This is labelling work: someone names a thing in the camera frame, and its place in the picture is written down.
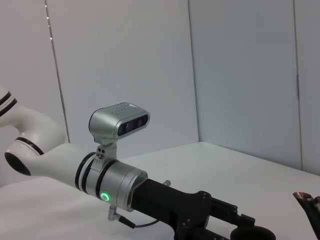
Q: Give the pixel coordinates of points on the small black teacup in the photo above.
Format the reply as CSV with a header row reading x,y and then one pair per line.
x,y
252,235

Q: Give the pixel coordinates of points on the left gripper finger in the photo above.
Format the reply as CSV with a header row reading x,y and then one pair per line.
x,y
227,211
216,235

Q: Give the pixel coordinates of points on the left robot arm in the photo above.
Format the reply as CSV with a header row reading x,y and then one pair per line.
x,y
62,162

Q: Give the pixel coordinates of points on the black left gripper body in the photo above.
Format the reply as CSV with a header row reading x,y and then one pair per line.
x,y
170,205

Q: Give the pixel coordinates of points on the black round teapot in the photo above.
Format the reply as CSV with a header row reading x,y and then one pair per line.
x,y
312,215

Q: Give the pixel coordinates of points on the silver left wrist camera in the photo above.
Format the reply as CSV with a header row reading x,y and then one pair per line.
x,y
107,122

